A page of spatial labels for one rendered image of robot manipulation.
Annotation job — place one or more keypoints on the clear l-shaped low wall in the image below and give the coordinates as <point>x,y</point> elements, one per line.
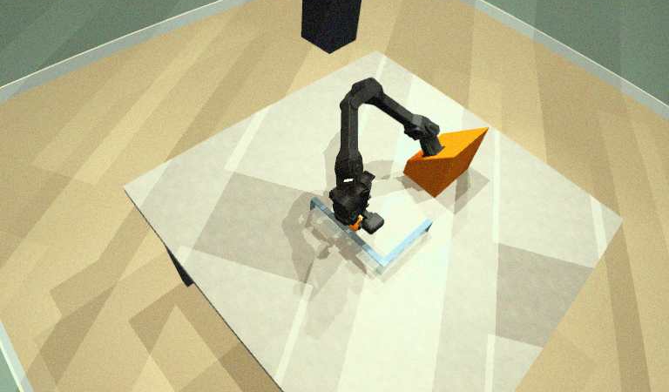
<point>354,246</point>

